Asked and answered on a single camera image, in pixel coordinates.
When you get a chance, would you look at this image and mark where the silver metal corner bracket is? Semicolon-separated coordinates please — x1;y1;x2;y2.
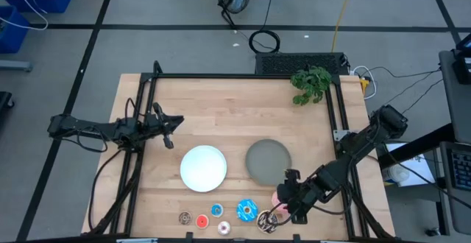
333;129;350;143

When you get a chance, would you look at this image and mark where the large blue glazed donut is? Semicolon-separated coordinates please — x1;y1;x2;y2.
235;198;259;223

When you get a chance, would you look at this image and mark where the white round plate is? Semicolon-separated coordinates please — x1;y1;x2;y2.
179;144;228;194

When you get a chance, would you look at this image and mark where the black electronic device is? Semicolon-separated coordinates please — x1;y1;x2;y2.
451;32;471;85

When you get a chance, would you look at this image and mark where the left arm's gripper body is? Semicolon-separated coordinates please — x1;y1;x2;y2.
141;102;174;150

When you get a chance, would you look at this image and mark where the white looped cable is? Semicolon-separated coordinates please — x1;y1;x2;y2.
349;65;378;101

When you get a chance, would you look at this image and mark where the grey desk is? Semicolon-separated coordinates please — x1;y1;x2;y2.
438;49;471;144

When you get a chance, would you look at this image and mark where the black desk beam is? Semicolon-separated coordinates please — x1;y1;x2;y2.
377;123;456;169

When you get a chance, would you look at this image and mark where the small white sprinkled donut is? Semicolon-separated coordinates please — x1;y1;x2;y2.
216;220;232;236

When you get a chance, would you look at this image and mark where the grey laptop computer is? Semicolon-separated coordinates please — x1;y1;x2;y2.
439;141;471;236

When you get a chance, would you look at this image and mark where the black aluminium table frame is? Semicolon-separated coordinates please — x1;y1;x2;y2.
80;60;397;243

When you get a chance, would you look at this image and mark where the silver aluminium rail bracket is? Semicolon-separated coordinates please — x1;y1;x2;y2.
116;237;158;243

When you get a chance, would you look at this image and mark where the white paper sheet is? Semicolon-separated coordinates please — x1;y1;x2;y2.
382;142;438;188

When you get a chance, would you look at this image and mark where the small red glazed donut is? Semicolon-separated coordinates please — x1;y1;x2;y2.
194;214;210;230

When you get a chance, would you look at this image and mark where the white round container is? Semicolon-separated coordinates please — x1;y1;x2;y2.
388;163;411;183

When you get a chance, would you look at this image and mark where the black caster foot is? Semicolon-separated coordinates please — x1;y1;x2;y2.
0;91;15;112

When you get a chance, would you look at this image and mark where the right arm's gripper body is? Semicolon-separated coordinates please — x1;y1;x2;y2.
285;169;323;225

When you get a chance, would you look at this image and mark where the grey round plate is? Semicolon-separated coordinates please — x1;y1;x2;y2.
244;138;293;187

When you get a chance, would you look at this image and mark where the black coiled hanging cable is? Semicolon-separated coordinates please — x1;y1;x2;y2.
248;0;282;54

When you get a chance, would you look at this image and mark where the grey metal cart leg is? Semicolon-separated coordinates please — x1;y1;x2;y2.
0;59;33;73

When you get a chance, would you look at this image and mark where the yellow hanging cable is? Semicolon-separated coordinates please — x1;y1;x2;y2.
330;0;357;53

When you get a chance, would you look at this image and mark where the green potted plant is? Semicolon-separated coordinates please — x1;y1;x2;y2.
289;65;333;107

